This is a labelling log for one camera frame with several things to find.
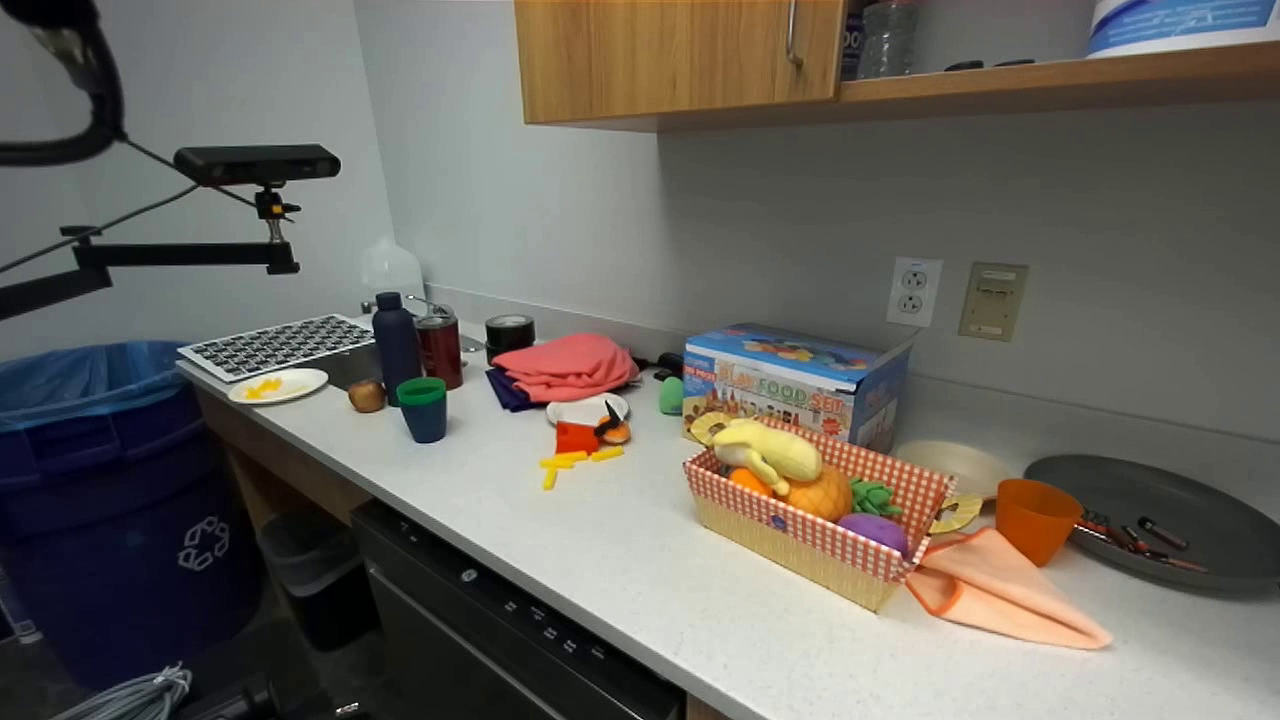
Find wooden upper cabinet body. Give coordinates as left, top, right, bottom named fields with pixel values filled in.
left=513, top=0, right=1280, bottom=134

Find black stapler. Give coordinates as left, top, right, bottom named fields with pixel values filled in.
left=638, top=344, right=688, bottom=385

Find coral pink cloth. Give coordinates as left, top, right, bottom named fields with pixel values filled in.
left=488, top=329, right=645, bottom=407

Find white round plate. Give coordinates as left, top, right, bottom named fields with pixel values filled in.
left=546, top=387, right=638, bottom=436

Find red toy fries holder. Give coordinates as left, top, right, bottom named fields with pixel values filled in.
left=547, top=418, right=608, bottom=462

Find black cylindrical container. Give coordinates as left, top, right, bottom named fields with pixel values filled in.
left=480, top=313, right=539, bottom=363

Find dark blue cloth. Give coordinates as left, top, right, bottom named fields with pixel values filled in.
left=486, top=369, right=539, bottom=418

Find blue toy food box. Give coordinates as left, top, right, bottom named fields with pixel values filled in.
left=679, top=321, right=917, bottom=456

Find pale yellow toy chicken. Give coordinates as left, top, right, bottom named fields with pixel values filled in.
left=710, top=418, right=829, bottom=500

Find dark red jar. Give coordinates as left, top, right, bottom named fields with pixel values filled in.
left=415, top=300, right=467, bottom=392

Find orange toy fruit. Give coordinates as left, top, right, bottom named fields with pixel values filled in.
left=786, top=470, right=859, bottom=523

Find red checkered paper basket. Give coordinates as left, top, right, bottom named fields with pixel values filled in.
left=679, top=421, right=960, bottom=616

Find dark blue bottle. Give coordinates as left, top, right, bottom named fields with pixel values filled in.
left=369, top=287, right=423, bottom=397

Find green toy vegetable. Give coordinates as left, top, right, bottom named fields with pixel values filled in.
left=850, top=477, right=901, bottom=523

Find clear plastic bottle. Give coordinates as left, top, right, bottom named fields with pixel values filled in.
left=355, top=238, right=431, bottom=321

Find small brown toy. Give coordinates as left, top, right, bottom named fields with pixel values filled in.
left=346, top=376, right=392, bottom=418

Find purple toy vegetable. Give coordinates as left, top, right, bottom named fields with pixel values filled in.
left=842, top=512, right=917, bottom=559

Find black dishwasher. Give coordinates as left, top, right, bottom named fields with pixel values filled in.
left=349, top=496, right=694, bottom=720

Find cream round plate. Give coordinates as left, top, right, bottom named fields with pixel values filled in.
left=894, top=436, right=1025, bottom=510

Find small white plate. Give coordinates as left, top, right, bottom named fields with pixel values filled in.
left=224, top=363, right=332, bottom=414

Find white grid pattern board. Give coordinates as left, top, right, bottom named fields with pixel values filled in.
left=178, top=310, right=382, bottom=387

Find small black waste bin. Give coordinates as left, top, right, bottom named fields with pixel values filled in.
left=257, top=510, right=386, bottom=658

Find clear glassware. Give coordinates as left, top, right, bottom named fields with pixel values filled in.
left=842, top=0, right=930, bottom=84

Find orange paper napkin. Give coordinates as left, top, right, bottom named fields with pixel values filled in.
left=901, top=523, right=1115, bottom=658

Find orange plastic cup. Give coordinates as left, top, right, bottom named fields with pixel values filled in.
left=994, top=477, right=1090, bottom=573

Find brown toy utensils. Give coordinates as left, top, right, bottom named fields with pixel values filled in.
left=1074, top=510, right=1209, bottom=573

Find blue recycling bin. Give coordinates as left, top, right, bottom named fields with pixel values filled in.
left=0, top=336, right=268, bottom=691

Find dark grey round plate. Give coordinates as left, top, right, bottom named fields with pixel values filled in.
left=1019, top=450, right=1280, bottom=606

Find white blue paper roll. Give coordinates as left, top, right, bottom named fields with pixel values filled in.
left=1083, top=0, right=1280, bottom=59

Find yellow toy ring slice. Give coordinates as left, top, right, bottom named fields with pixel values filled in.
left=684, top=407, right=742, bottom=453

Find white wall outlet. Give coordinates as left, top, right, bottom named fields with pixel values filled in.
left=885, top=251, right=950, bottom=332

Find wooden cabinet door with handle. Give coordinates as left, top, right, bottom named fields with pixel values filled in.
left=513, top=0, right=850, bottom=129

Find beige wall switch plate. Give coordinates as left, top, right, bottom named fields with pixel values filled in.
left=957, top=256, right=1032, bottom=344

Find metal cabinet door handle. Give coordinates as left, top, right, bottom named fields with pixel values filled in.
left=782, top=0, right=814, bottom=77

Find black stereo camera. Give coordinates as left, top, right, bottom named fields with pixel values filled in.
left=171, top=141, right=346, bottom=189

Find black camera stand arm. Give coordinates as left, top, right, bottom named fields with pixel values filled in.
left=0, top=185, right=306, bottom=324

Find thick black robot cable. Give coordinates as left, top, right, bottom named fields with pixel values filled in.
left=0, top=22, right=133, bottom=173

